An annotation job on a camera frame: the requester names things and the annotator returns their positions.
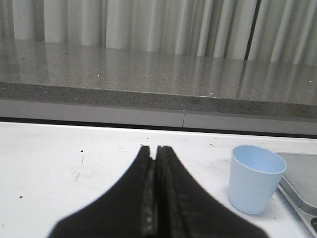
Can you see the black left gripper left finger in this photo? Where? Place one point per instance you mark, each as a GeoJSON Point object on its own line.
{"type": "Point", "coordinates": [127, 210]}

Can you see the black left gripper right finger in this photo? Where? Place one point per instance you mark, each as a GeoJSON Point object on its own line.
{"type": "Point", "coordinates": [186, 210]}

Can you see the light blue plastic cup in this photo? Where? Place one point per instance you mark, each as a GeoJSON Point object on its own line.
{"type": "Point", "coordinates": [255, 173]}

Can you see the silver electronic kitchen scale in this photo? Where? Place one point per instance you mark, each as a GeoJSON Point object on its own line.
{"type": "Point", "coordinates": [299, 187]}

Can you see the grey stone counter ledge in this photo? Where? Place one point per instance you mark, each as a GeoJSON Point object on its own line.
{"type": "Point", "coordinates": [54, 81]}

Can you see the grey pleated curtain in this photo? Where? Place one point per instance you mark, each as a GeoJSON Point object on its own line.
{"type": "Point", "coordinates": [266, 30]}

